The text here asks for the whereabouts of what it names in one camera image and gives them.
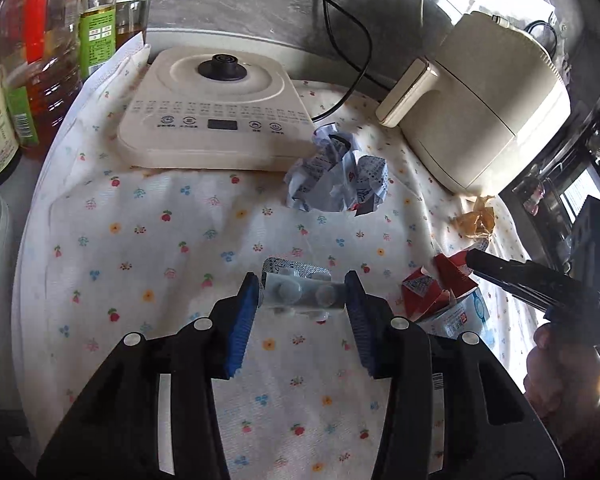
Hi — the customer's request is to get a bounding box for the silver blister pack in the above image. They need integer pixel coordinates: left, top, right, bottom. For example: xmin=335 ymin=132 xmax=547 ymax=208
xmin=259 ymin=257 xmax=348 ymax=323

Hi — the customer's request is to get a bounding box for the blue white medicine box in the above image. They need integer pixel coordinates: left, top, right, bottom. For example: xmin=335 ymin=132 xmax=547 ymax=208
xmin=420 ymin=290 xmax=492 ymax=346

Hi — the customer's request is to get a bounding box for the cream air fryer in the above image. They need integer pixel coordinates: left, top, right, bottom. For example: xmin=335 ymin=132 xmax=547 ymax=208
xmin=377 ymin=10 xmax=573 ymax=196

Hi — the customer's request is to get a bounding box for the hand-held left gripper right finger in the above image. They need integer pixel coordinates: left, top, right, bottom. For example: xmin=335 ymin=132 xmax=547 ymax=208
xmin=344 ymin=270 xmax=566 ymax=480

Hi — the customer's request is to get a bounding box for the crumpled blue printed paper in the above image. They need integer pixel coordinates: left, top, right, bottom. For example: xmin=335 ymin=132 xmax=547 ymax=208
xmin=285 ymin=122 xmax=390 ymax=217

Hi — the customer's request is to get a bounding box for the black power cable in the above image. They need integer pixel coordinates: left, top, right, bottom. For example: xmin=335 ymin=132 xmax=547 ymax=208
xmin=271 ymin=0 xmax=373 ymax=122

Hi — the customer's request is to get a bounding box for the person's right hand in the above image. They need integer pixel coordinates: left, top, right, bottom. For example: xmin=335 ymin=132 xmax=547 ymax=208
xmin=524 ymin=321 xmax=600 ymax=428

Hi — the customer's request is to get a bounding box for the floral tablecloth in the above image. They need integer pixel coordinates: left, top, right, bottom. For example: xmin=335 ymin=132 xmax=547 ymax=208
xmin=12 ymin=30 xmax=546 ymax=480

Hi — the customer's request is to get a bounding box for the steel faucet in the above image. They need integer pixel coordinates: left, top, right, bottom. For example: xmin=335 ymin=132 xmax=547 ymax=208
xmin=522 ymin=177 xmax=548 ymax=217

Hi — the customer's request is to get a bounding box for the crumpled brown paper bag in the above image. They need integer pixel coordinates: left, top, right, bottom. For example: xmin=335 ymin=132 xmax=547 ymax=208
xmin=451 ymin=195 xmax=497 ymax=239

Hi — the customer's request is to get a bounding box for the row of condiment bottles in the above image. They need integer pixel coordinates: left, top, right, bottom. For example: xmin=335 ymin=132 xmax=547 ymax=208
xmin=0 ymin=0 xmax=156 ymax=189

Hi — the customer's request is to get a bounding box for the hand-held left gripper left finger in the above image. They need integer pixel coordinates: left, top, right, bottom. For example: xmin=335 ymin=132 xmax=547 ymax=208
xmin=35 ymin=272 xmax=260 ymax=480

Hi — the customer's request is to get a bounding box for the crushed red white carton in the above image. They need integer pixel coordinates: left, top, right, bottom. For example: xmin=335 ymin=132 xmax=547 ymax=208
xmin=401 ymin=252 xmax=478 ymax=322

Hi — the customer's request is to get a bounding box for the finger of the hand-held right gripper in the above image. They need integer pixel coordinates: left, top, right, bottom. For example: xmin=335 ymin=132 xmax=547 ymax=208
xmin=466 ymin=249 xmax=600 ymax=319

